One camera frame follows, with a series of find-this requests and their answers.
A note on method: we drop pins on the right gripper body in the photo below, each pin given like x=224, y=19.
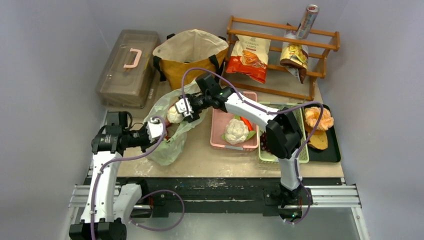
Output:
x=192, y=108

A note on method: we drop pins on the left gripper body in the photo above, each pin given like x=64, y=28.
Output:
x=138, y=138

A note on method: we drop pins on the green plastic grocery bag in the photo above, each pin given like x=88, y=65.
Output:
x=170, y=149

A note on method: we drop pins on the toy grape bunch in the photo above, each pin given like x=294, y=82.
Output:
x=263, y=142

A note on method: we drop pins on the toy napa cabbage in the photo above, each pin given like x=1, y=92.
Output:
x=173, y=117

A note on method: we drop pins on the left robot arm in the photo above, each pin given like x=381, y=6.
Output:
x=106, y=216

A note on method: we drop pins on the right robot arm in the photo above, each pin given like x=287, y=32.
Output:
x=283, y=134

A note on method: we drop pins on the pink plastic basket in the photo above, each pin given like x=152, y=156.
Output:
x=220, y=120

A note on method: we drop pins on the toy cauliflower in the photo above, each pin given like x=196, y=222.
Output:
x=237, y=132

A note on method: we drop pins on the brown paper tote bag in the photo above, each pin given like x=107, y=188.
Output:
x=188, y=49

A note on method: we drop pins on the toy carrot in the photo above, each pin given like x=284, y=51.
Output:
x=247, y=123

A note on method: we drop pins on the translucent storage box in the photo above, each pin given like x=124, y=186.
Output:
x=128, y=74

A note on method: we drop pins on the cassava chips bag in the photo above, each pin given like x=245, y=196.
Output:
x=250, y=56

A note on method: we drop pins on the wooden rack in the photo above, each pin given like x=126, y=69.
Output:
x=278, y=80

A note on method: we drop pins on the green plastic basket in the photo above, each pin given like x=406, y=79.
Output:
x=267, y=157

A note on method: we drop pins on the brown snack bag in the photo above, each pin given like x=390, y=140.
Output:
x=294, y=58

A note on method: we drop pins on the bread slice near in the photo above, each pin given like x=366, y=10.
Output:
x=318, y=141

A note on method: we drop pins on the drink can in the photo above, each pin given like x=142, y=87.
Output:
x=307, y=21

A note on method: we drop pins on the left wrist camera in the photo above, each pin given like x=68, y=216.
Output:
x=156, y=128

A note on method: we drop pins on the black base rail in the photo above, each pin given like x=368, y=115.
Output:
x=216, y=195

